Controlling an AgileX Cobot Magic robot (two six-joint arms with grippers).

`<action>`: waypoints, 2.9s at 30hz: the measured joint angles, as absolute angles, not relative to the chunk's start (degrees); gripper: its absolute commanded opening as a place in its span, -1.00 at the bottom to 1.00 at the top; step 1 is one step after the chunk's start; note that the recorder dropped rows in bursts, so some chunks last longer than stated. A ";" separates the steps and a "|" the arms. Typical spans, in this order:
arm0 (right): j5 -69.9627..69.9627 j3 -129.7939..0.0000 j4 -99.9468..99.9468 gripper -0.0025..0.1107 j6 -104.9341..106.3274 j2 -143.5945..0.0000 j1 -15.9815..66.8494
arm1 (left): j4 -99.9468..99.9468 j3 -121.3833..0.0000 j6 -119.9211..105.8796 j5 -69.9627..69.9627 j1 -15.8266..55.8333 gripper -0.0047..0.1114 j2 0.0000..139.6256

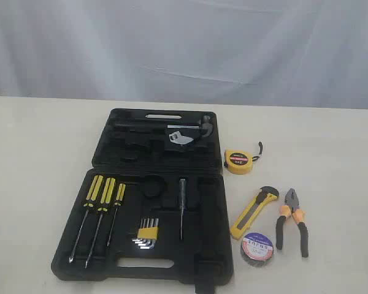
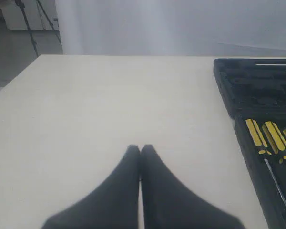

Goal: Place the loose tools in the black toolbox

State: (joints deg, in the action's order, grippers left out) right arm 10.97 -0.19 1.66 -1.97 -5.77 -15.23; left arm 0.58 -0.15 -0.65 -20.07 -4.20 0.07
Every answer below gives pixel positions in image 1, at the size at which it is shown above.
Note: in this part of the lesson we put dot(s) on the hex key set yellow holder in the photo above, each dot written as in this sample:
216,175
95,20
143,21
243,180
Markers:
147,233

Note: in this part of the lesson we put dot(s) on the black voltage tester screwdriver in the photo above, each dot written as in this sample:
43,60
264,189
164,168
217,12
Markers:
182,195

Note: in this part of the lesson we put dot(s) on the claw hammer black handle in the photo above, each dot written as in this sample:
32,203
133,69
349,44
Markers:
205,127

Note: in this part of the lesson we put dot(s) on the black electrical tape roll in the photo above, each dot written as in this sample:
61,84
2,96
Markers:
256,249

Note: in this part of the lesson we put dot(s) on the large yellow black screwdriver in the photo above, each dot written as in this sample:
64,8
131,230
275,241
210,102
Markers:
88,204

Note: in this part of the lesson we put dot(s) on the small yellow black screwdriver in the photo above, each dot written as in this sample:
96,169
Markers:
116,204

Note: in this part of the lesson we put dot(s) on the orange black pliers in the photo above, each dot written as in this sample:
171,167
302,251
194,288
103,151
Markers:
291,208

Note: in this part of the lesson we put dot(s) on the yellow tape measure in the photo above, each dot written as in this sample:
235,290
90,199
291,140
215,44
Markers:
240,162

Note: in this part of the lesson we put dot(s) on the middle yellow black screwdriver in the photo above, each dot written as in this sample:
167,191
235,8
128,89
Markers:
103,208

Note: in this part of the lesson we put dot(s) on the black plastic tool case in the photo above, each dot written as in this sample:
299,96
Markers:
151,167

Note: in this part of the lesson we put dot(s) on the silver adjustable wrench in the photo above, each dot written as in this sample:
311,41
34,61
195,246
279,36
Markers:
182,137

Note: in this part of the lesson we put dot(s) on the yellow utility knife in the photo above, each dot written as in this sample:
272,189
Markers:
265,195

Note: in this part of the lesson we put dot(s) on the white backdrop curtain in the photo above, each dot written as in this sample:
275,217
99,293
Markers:
283,53

